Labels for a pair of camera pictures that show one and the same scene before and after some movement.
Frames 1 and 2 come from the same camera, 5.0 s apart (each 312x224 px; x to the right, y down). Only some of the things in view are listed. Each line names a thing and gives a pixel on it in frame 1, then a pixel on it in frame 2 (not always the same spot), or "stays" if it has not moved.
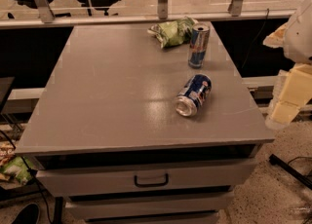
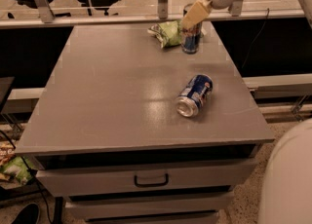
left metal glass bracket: [41, 0] stays
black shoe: [29, 214] stays
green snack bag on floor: [17, 168] stays
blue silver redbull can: [200, 36] to [191, 37]
